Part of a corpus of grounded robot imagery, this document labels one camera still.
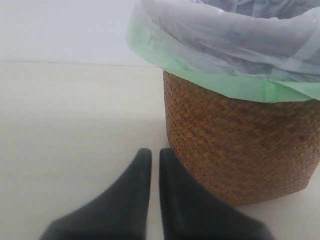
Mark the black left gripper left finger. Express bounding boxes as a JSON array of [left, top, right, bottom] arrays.
[[40, 148, 152, 240]]

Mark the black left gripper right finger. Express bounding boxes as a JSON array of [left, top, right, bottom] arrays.
[[159, 148, 272, 240]]

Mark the woven wicker waste basket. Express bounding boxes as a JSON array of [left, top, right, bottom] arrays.
[[163, 71, 320, 206]]

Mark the white green plastic bin liner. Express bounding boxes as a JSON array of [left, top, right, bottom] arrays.
[[126, 0, 320, 103]]

